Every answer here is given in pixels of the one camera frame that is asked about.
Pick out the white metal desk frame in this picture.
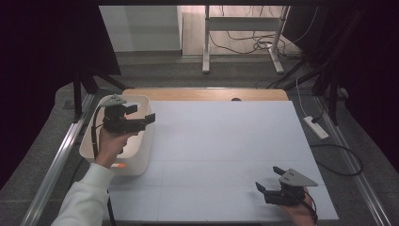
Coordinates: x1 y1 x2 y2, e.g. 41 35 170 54
201 5 291 75

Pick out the white power strip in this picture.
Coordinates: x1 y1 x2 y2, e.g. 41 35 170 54
303 115 329 140

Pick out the looped black floor cable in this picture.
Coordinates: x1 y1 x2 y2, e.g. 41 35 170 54
310 143 364 177

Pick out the aluminium rail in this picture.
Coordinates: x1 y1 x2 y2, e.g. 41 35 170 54
314 95 393 226
20 93 95 226

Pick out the dark curtain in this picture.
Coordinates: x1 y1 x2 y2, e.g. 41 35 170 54
283 5 399 173
0 0 121 189

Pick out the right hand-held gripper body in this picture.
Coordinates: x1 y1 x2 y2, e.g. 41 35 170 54
263 169 319 207

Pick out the right hand-held gripper black cable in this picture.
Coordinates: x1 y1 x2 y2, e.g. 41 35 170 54
302 189 319 224

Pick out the white cabinet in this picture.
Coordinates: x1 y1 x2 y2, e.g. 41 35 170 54
99 5 184 53

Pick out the white plastic bin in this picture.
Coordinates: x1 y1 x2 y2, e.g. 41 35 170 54
78 94 155 177

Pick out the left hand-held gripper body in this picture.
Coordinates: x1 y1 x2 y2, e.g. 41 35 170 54
99 94 148 136

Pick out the black stand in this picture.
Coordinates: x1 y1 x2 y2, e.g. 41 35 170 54
72 70 135 123
266 59 340 126

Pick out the person's left hand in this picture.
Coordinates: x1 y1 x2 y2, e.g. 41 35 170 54
93 126 139 169

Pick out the white board sheet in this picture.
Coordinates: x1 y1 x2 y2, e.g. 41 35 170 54
102 100 340 222

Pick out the tangle of black cables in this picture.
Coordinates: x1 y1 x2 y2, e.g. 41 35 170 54
208 31 302 59

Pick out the person's right hand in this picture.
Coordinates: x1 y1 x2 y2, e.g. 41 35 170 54
282 186 318 226

